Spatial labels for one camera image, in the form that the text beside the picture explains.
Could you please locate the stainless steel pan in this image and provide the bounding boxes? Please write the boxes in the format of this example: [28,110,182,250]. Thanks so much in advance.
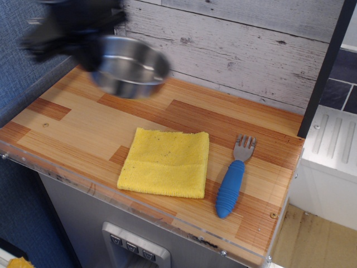
[91,36,170,99]

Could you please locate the white toy sink unit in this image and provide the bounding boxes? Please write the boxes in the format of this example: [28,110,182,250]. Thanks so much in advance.
[290,106,356,229]

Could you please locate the blue handled metal fork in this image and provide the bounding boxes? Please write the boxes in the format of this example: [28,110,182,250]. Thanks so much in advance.
[215,134,257,218]

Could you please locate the clear acrylic table edge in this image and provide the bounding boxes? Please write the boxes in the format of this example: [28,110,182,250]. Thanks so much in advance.
[1,135,304,267]

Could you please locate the black vertical post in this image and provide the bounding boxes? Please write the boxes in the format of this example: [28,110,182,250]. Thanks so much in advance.
[297,0,356,138]

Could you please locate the yellow folded cloth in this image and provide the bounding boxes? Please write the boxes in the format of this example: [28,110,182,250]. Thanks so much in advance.
[117,128,210,199]

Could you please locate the grey toy fridge cabinet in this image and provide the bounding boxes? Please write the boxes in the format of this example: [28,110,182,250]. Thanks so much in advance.
[40,174,269,267]

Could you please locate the yellow black object floor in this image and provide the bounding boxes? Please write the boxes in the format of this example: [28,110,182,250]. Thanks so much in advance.
[7,257,34,268]

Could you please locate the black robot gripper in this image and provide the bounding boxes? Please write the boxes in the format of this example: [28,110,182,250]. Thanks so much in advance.
[21,1,126,72]

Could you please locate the silver dispenser button panel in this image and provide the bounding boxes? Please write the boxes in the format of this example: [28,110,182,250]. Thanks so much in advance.
[102,222,171,267]

